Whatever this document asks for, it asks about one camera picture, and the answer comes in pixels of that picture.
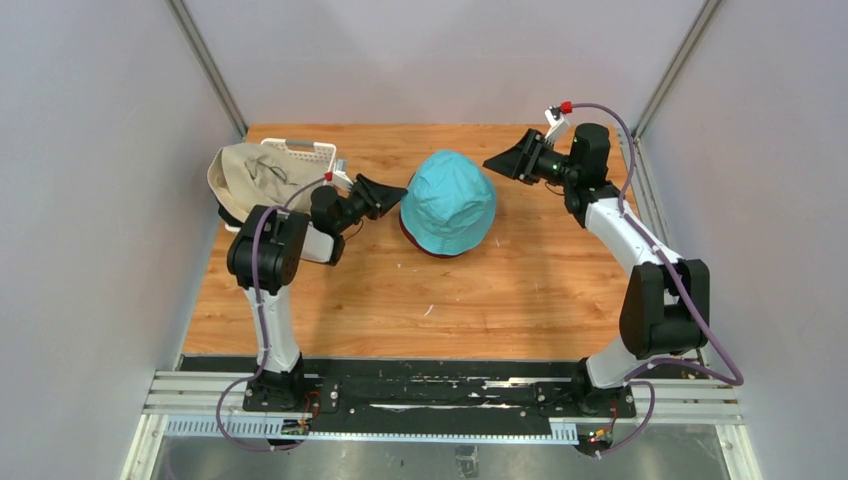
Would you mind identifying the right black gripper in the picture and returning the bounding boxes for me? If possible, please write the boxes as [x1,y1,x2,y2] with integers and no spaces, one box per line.
[484,130,579,189]

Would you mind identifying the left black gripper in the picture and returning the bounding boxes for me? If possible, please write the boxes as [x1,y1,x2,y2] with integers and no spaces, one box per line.
[332,175,407,236]

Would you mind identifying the teal bucket hat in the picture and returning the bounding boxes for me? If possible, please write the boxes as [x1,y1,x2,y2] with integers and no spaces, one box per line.
[399,150,497,250]

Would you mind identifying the beige bucket hat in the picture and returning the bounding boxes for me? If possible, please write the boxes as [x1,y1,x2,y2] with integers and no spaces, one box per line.
[206,142,329,223]

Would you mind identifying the maroon bucket hat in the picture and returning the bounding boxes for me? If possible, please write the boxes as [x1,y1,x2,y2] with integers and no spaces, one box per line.
[399,215,474,258]

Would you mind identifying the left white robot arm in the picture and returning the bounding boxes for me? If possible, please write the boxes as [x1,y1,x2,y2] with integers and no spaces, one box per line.
[226,173,407,413]

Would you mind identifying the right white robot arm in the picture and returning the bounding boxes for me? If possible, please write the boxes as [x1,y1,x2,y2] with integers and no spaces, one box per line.
[483,123,710,417]

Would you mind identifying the white perforated plastic basket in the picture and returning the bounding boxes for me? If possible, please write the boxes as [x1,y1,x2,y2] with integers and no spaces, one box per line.
[225,137,339,233]

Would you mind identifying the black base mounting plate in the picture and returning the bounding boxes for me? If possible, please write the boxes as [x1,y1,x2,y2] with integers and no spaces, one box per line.
[152,357,708,442]

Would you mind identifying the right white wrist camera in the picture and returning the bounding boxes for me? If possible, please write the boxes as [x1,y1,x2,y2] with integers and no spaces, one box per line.
[544,104,571,146]

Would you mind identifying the white slotted cable duct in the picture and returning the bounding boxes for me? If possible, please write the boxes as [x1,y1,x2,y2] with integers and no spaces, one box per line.
[164,415,580,446]

